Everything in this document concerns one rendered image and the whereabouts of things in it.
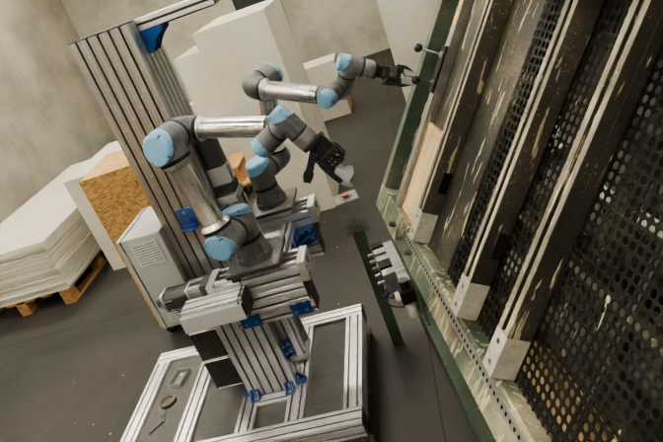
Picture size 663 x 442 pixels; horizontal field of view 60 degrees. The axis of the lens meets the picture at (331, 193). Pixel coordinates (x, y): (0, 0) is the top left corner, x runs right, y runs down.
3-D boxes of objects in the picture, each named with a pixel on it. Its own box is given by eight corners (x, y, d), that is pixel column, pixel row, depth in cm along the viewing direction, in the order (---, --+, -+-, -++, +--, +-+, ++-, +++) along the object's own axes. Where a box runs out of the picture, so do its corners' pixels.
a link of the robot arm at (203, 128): (180, 137, 221) (299, 134, 206) (166, 149, 212) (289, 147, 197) (172, 109, 216) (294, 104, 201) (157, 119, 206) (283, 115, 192)
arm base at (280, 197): (256, 213, 272) (248, 195, 268) (260, 199, 286) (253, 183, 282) (285, 204, 270) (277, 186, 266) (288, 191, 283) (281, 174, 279)
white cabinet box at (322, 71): (312, 115, 792) (293, 66, 764) (351, 103, 782) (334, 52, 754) (309, 126, 751) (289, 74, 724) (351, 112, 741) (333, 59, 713)
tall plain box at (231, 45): (285, 184, 593) (217, 17, 525) (340, 167, 582) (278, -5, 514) (273, 225, 511) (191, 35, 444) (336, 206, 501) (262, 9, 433)
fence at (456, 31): (403, 203, 266) (395, 201, 265) (471, -7, 235) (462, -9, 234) (405, 207, 262) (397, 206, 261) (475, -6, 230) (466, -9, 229)
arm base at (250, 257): (235, 270, 227) (225, 250, 224) (242, 251, 241) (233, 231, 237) (269, 260, 225) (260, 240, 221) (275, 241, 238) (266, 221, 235)
